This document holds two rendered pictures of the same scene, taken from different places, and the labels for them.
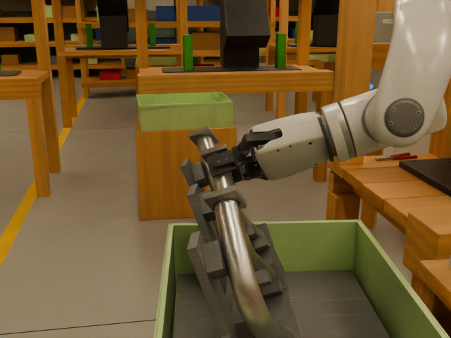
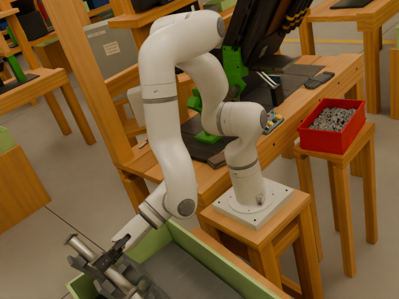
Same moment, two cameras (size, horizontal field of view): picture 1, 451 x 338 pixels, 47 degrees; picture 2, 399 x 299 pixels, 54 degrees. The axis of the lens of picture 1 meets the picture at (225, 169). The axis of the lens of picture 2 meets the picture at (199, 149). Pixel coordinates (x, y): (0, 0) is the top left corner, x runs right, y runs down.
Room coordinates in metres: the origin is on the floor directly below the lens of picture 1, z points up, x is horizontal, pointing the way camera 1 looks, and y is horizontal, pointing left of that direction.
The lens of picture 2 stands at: (-0.11, 0.08, 1.87)
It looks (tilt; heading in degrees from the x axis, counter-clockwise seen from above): 30 degrees down; 333
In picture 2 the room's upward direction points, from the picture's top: 17 degrees counter-clockwise
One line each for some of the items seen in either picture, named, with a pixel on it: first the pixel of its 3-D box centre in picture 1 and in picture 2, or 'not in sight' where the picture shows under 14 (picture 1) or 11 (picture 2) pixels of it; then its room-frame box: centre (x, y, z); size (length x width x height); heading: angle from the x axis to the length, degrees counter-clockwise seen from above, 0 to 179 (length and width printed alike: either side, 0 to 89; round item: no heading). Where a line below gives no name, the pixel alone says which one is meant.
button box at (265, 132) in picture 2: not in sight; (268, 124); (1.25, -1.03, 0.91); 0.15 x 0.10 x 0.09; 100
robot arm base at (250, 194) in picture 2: not in sight; (247, 179); (0.92, -0.61, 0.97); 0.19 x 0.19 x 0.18
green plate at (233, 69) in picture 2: not in sight; (236, 64); (1.50, -1.10, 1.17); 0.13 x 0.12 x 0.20; 100
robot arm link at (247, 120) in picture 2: not in sight; (243, 133); (0.89, -0.62, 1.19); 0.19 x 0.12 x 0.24; 27
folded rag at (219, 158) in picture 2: not in sight; (219, 159); (1.21, -0.69, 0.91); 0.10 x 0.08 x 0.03; 79
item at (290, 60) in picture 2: not in sight; (260, 62); (1.49, -1.26, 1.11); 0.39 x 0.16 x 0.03; 10
